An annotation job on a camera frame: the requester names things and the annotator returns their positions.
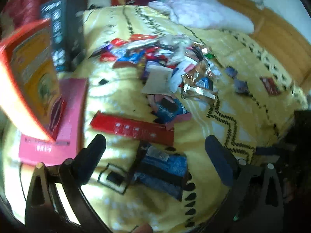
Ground white paper snack packet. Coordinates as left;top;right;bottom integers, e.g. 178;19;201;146
142;66;174;96

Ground black appliance box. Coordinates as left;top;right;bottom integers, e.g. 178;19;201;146
40;0;86;72

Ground flat red cardboard box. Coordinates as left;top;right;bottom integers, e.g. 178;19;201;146
90;111;176;146

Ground blue black cookie packet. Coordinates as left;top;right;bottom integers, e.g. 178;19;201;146
132;143;189;201

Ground pile of mixed snack packets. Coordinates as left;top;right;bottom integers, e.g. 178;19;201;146
92;33;222;96

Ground gold foil snack packet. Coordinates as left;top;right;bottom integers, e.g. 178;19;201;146
181;74;218;100

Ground blue pink cookie packet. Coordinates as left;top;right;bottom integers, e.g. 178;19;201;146
148;94;191;125

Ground yellow patterned bedspread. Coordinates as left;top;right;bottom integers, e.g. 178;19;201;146
5;5;309;233

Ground red orange cardboard box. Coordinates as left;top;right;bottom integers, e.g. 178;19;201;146
0;19;62;142

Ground white carrier bag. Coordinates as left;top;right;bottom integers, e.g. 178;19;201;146
87;0;112;8

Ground white floral pillow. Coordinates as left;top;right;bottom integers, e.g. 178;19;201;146
148;0;255;34

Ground wooden bed frame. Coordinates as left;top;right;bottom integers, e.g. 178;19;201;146
217;0;311;88

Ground dark red snack packet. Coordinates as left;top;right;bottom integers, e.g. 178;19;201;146
259;76;283;96

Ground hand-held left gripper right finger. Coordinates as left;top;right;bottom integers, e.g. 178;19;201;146
205;135;285;233

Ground pink flat box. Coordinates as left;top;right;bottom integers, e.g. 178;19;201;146
18;78;88;166

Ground dark blue chocolate packet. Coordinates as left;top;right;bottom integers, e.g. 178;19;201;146
234;80;249;94

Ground blue chocolate packet with script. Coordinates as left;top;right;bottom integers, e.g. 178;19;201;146
225;67;240;79

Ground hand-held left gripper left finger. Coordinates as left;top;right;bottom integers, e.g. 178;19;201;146
24;134;107;233

